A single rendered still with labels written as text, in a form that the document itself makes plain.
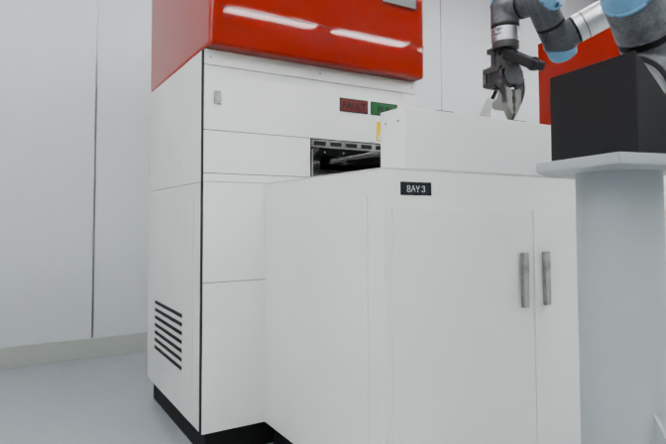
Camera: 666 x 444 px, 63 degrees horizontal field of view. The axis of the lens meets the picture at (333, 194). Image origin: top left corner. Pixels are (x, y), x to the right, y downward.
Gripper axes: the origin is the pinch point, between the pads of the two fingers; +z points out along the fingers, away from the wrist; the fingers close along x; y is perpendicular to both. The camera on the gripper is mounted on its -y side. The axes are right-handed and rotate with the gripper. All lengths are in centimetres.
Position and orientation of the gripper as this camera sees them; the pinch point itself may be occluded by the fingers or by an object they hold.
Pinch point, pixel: (512, 116)
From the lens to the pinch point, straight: 156.0
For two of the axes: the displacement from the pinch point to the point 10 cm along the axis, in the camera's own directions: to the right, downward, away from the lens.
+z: 0.0, 10.0, -0.4
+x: -8.6, -0.2, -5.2
